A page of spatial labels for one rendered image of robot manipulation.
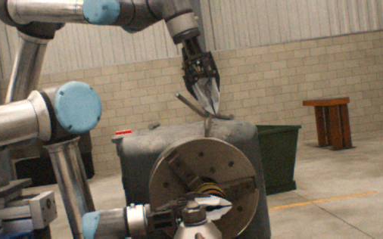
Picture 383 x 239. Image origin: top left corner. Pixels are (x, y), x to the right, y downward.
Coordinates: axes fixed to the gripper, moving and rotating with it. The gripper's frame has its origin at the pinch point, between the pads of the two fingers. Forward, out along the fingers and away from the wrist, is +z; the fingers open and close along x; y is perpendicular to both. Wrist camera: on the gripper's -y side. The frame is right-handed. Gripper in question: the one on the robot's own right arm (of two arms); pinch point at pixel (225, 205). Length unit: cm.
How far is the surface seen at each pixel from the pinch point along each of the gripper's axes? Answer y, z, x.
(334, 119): -781, 345, -47
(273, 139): -463, 136, -34
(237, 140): -31.9, 10.9, 12.7
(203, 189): -4.2, -4.5, 4.0
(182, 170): -12.3, -9.0, 8.5
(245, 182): -12.3, 8.0, 2.6
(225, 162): -16.3, 3.9, 8.3
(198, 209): 43.0, -10.6, 9.8
